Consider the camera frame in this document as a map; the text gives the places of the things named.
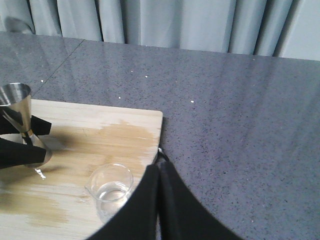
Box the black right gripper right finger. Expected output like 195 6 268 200
158 161 240 240

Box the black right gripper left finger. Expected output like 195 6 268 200
89 164 160 240

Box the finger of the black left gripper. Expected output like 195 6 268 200
0 138 46 169
0 115 52 136

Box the steel double jigger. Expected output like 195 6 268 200
0 82 52 168

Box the clear glass beaker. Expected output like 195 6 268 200
84 163 134 223

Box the wooden cutting board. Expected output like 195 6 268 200
0 99 163 240

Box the grey curtain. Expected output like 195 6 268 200
0 0 320 61

